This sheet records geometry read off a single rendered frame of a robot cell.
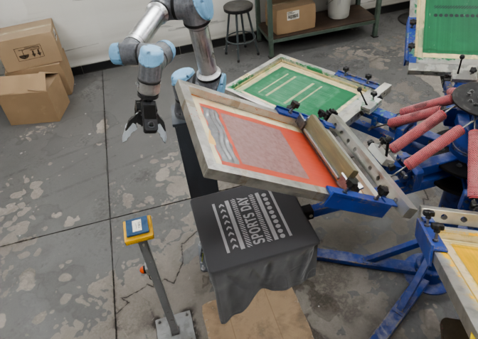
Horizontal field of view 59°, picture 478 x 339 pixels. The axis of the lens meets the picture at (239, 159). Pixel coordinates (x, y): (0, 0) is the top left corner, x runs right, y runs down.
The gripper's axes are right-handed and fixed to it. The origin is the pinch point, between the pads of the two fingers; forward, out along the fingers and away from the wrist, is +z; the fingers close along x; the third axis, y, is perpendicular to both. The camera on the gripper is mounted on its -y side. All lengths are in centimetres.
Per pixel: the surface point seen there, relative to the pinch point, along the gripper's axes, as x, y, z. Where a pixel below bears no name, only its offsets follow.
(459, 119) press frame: -165, 24, -1
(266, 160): -43.3, -10.9, -0.9
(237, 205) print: -47, 10, 42
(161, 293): -17, 10, 104
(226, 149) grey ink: -26.6, -11.6, -6.2
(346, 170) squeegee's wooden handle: -75, -17, -1
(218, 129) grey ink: -27.1, 1.9, -5.6
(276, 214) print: -61, -2, 38
